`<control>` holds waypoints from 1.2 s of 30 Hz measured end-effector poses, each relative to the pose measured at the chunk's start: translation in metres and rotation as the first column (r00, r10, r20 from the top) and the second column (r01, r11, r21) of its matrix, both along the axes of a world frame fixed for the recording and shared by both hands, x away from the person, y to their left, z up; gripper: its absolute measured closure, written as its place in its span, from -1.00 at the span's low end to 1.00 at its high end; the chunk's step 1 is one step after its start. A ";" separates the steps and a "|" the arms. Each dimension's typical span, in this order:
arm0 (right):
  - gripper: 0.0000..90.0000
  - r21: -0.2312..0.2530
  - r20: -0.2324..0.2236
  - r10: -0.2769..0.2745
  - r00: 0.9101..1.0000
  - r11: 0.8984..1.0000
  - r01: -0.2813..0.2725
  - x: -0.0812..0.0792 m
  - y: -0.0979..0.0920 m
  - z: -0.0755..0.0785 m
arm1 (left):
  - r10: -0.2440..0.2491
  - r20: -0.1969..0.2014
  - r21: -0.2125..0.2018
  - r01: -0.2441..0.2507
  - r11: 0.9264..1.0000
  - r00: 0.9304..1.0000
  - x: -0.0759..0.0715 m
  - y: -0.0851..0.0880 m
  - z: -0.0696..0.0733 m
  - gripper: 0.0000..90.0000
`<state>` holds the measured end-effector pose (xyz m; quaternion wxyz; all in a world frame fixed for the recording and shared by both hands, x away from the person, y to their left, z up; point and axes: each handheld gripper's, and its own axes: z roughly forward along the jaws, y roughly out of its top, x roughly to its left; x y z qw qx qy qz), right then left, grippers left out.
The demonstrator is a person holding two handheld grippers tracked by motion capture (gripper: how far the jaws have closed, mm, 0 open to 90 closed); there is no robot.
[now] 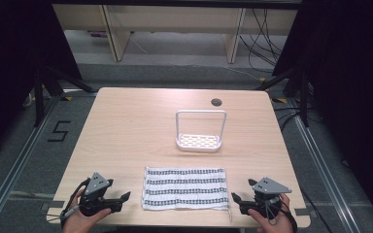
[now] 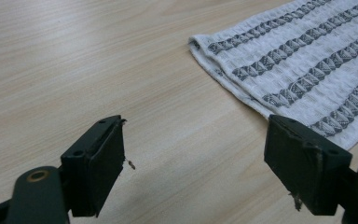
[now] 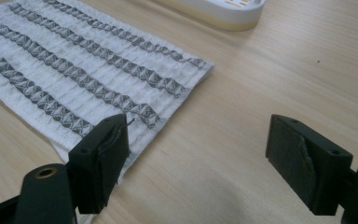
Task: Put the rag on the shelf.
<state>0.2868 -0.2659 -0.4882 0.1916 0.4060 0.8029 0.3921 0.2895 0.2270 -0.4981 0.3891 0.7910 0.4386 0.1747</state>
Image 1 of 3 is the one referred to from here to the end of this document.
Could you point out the white striped dish towel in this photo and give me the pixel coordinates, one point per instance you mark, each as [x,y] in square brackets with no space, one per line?
[185,188]

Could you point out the black metal stand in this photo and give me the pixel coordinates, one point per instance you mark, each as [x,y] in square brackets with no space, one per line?
[303,97]
[39,97]

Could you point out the grey tape strip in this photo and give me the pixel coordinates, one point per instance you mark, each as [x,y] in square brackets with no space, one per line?
[301,212]
[53,204]

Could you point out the black curtain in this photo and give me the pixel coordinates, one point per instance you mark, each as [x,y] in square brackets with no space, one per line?
[353,97]
[13,64]

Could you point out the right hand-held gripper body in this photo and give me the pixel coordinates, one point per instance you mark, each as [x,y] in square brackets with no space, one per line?
[267,187]

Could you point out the beige wooden desk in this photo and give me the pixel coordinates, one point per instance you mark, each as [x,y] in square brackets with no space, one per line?
[175,19]

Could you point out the aluminium floor rail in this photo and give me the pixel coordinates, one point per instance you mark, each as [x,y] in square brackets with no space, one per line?
[323,174]
[16,168]

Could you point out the yellow black tape piece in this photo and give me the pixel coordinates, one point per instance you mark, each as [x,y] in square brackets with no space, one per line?
[66,98]
[280,100]

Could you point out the white towel rack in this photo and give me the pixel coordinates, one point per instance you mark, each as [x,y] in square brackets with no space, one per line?
[199,141]

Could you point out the person's right hand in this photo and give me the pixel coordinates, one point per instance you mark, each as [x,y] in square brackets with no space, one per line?
[272,225]

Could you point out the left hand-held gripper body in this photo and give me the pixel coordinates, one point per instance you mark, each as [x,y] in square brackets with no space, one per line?
[96,185]

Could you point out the person's left hand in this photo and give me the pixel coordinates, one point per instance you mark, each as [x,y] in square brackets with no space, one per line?
[77,223]

